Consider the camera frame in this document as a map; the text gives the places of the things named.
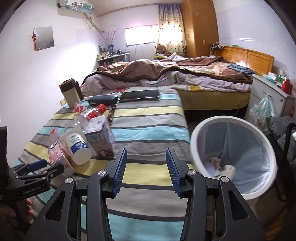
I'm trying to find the pink red small carton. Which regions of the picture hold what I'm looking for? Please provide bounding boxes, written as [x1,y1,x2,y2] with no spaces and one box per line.
[48,140,76,177]

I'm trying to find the white blue yogurt cup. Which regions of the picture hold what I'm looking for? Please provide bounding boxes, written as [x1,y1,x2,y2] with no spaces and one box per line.
[65,133,92,166]

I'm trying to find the jelly cup red lid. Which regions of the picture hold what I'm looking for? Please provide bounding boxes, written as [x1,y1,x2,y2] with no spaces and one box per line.
[50,128,60,144]
[74,103,84,113]

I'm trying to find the clear bottle red cap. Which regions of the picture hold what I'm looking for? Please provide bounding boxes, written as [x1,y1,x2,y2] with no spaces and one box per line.
[64,104,106,133]

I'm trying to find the purple milk carton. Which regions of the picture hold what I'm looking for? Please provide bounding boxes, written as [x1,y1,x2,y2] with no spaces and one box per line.
[84,115,115,158]

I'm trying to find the brown snack wrapper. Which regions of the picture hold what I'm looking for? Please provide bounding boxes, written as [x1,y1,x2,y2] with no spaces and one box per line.
[107,105,116,125]

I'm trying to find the white trash bin with liner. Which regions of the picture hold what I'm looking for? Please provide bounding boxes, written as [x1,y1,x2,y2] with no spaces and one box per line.
[190,115,277,200]

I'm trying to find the person's left hand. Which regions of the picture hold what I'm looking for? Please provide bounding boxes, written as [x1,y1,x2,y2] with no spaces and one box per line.
[0,198,35,221]

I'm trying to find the striped table cloth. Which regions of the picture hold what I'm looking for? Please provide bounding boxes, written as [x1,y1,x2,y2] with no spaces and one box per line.
[13,87,194,240]

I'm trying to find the beige brown thermal mug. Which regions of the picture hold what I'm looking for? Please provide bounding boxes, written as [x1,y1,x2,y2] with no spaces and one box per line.
[59,78,84,109]

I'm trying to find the dark blue glasses case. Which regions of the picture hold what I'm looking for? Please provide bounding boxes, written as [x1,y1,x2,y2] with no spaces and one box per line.
[88,94,118,106]

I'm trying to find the black tablet gold edge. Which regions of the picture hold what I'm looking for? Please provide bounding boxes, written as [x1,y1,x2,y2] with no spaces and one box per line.
[119,89,159,102]

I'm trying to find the plastic bag on nightstand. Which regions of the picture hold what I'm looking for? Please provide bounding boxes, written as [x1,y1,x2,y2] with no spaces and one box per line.
[249,94,275,132]

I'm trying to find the cluttered white shelf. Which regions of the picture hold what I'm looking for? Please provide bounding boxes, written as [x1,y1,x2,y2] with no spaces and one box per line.
[97,45,130,67]

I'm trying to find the red hanging ornament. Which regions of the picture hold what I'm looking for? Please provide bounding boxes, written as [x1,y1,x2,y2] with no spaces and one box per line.
[32,29,38,51]

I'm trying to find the white nightstand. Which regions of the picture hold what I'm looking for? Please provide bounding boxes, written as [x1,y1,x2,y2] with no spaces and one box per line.
[244,74,295,123]

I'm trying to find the bed with lilac sheets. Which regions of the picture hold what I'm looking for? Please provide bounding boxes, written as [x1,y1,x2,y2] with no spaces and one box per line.
[79,55,254,112]

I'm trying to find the dried branch decoration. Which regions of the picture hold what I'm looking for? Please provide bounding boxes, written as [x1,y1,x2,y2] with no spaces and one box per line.
[98,30,122,47]

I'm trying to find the red can on nightstand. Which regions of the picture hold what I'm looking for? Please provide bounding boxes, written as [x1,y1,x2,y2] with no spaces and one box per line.
[281,78,293,95]

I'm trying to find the folded blue clothes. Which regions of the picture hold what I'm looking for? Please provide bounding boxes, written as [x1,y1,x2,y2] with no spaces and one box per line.
[227,64,257,76]

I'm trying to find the window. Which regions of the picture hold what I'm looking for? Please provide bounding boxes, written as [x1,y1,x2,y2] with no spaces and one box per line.
[125,25,159,46]

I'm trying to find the teddy bear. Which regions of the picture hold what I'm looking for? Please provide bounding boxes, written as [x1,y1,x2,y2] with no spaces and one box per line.
[156,44,171,57]

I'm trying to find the brown blanket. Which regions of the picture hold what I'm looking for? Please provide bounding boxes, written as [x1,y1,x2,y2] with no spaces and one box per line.
[85,56,253,84]

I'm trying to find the wooden headboard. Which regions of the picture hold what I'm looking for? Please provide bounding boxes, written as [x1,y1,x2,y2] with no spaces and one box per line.
[214,46,274,75]

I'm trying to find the patterned curtain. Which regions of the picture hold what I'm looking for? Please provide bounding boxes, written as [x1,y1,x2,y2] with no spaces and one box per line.
[156,4,187,57]

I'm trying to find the wooden wardrobe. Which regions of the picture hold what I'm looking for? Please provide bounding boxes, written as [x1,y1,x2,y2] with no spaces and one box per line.
[181,0,219,58]

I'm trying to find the wall socket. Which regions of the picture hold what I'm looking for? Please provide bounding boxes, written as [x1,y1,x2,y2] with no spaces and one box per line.
[60,99,67,106]

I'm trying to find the wall mirror sheet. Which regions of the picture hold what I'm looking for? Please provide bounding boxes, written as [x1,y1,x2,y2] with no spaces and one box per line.
[35,27,55,51]

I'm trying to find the wall air conditioner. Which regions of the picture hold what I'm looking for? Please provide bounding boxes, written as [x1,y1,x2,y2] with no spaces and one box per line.
[57,0,94,14]

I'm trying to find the power strip with cables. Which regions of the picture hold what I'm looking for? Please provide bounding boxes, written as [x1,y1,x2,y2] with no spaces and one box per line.
[209,42,224,57]

